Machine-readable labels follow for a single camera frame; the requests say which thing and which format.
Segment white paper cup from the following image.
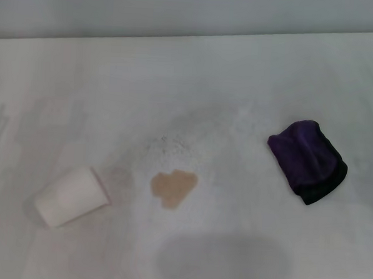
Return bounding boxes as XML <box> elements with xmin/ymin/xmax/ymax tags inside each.
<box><xmin>32</xmin><ymin>163</ymin><xmax>114</xmax><ymax>232</ymax></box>

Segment brown water stain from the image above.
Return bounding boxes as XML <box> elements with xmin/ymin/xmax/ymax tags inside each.
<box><xmin>149</xmin><ymin>168</ymin><xmax>200</xmax><ymax>213</ymax></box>

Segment purple rag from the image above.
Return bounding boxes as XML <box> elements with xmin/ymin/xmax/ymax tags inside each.
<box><xmin>264</xmin><ymin>117</ymin><xmax>351</xmax><ymax>208</ymax></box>

